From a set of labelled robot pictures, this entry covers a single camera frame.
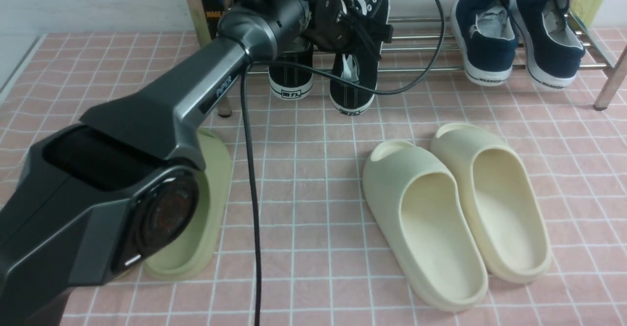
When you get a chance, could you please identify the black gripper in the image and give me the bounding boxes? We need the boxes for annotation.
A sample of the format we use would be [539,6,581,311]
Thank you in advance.
[304,0,393,53]

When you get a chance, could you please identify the black canvas sneaker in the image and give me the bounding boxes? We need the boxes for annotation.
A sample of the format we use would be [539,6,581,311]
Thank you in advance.
[330,0,393,116]
[268,38,314,100]

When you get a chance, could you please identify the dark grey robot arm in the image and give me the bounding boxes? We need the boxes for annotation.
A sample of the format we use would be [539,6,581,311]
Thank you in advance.
[1,0,393,326]

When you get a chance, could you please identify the left navy sneaker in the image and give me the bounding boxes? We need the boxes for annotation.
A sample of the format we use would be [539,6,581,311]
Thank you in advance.
[450,0,519,86]

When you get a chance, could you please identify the navy sneaker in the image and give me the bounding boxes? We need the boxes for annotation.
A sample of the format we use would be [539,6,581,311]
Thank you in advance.
[450,0,519,86]
[509,0,586,89]

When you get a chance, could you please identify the left cream foam slipper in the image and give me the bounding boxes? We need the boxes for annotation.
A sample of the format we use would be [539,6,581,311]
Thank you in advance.
[362,140,488,312]

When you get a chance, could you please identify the cream foam slipper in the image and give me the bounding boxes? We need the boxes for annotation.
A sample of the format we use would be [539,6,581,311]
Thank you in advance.
[430,123,552,284]
[362,140,488,312]

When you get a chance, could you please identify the pink checked tablecloth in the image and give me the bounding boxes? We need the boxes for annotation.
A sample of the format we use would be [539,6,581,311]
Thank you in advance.
[1,32,626,326]

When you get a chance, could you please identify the right navy sneaker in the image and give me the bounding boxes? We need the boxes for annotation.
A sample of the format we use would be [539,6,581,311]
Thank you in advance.
[509,0,586,89]

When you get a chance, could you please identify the right cream foam slipper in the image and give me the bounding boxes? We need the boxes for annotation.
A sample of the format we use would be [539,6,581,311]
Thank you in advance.
[430,123,552,284]

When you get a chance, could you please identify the right green foam slipper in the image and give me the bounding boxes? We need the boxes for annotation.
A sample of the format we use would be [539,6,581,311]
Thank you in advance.
[143,128,233,281]

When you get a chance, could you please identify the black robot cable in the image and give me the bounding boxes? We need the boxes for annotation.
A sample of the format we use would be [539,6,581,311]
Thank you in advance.
[239,0,446,326]

